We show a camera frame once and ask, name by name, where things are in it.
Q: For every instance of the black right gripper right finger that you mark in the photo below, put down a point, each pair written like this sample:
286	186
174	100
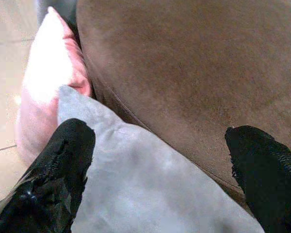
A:
269	174

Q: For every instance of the pink velvet pillow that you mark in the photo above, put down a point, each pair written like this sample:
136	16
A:
48	80

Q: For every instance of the grey velvet pillow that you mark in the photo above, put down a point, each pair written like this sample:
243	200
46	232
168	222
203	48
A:
145	184

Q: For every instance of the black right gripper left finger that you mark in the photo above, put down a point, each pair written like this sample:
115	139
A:
48	174

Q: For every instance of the brown suede sofa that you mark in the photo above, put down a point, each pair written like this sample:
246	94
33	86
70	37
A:
196	80

